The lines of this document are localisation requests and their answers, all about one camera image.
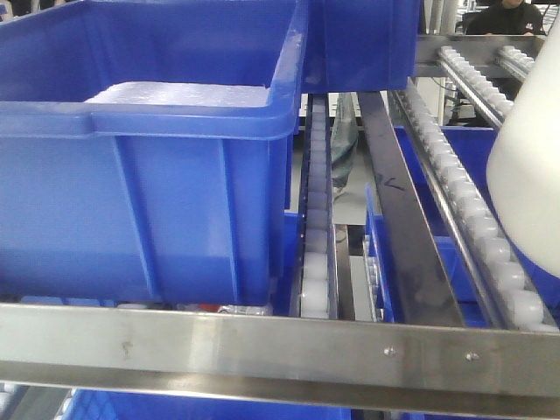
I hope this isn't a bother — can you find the blue crate bottom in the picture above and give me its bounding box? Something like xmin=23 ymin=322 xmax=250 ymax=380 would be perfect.
xmin=62 ymin=390 xmax=351 ymax=419

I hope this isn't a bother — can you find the steel front rail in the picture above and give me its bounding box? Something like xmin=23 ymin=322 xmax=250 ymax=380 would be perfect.
xmin=1 ymin=304 xmax=559 ymax=418

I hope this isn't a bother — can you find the white foam sheet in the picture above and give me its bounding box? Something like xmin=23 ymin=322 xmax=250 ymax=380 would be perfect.
xmin=86 ymin=81 xmax=270 ymax=108

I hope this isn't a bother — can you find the person in black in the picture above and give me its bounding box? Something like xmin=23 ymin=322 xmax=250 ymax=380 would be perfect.
xmin=465 ymin=0 xmax=544 ymax=35

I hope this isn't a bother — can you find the roller track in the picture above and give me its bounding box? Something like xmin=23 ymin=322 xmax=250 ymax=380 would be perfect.
xmin=438 ymin=45 xmax=513 ymax=130
xmin=290 ymin=94 xmax=339 ymax=319
xmin=496 ymin=45 xmax=535 ymax=82
xmin=391 ymin=81 xmax=559 ymax=333

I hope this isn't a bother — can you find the white plastic bin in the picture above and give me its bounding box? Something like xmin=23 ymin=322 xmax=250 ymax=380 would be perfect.
xmin=486 ymin=23 xmax=559 ymax=277

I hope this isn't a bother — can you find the dark steel divider bar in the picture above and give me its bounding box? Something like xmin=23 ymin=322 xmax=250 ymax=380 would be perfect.
xmin=358 ymin=92 xmax=465 ymax=327

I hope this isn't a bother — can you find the blue crate rear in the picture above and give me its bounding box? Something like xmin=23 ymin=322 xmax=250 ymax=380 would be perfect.
xmin=302 ymin=1 xmax=421 ymax=94

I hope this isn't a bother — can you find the centre roller track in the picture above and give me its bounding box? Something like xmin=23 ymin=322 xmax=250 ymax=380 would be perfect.
xmin=290 ymin=94 xmax=339 ymax=319

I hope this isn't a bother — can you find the far right roller track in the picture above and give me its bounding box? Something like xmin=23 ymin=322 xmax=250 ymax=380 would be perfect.
xmin=438 ymin=45 xmax=513 ymax=130

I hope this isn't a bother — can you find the large blue crate front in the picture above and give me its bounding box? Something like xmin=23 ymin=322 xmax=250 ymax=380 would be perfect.
xmin=1 ymin=1 xmax=308 ymax=305

